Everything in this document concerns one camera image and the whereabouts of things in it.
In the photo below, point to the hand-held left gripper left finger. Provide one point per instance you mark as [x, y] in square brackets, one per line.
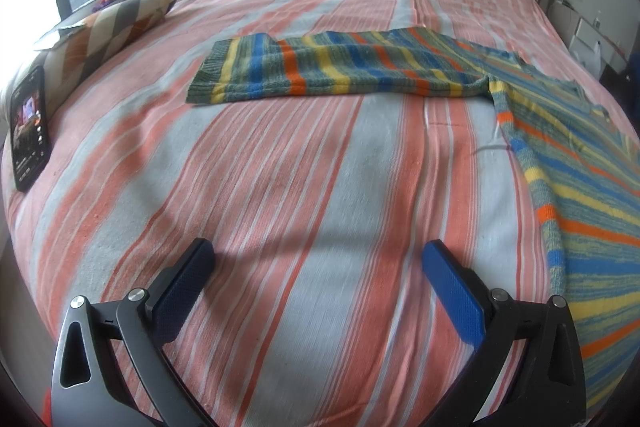
[182, 287]

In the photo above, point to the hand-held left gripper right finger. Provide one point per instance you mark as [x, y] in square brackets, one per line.
[457, 292]

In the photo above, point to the striped knit sweater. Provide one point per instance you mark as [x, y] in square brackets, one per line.
[350, 67]

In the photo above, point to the bed with striped sheet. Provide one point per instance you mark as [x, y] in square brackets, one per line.
[300, 207]

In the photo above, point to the black smartphone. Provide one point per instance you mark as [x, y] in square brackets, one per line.
[30, 127]

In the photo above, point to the striped pillow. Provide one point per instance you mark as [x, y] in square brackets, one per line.
[110, 27]

